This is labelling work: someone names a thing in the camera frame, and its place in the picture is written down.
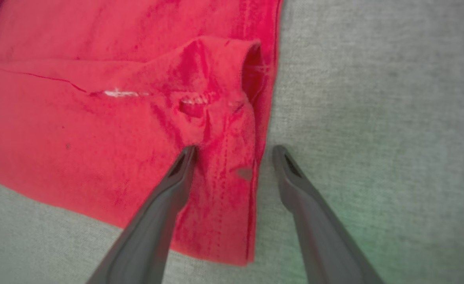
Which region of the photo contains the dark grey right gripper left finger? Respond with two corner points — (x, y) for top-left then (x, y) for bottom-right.
(86, 145), (198, 284)

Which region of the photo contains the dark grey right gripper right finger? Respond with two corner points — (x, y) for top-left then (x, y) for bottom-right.
(272, 145), (384, 284)

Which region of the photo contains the red and white garment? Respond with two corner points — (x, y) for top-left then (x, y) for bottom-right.
(0, 0), (284, 266)

